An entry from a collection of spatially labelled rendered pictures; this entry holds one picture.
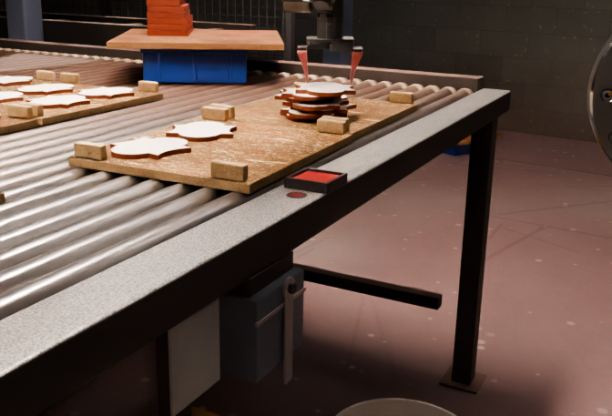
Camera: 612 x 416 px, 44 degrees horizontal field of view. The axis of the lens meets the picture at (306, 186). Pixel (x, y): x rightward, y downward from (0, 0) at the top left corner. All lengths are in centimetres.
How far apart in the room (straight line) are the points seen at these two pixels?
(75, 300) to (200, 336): 19
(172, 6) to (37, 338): 178
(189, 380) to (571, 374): 188
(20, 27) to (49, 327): 265
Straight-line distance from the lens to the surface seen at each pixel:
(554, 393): 255
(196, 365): 95
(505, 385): 254
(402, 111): 178
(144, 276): 86
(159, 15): 242
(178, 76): 225
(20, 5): 334
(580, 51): 625
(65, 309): 80
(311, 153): 133
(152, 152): 130
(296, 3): 167
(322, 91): 158
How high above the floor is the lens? 124
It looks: 16 degrees down
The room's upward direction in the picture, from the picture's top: 1 degrees clockwise
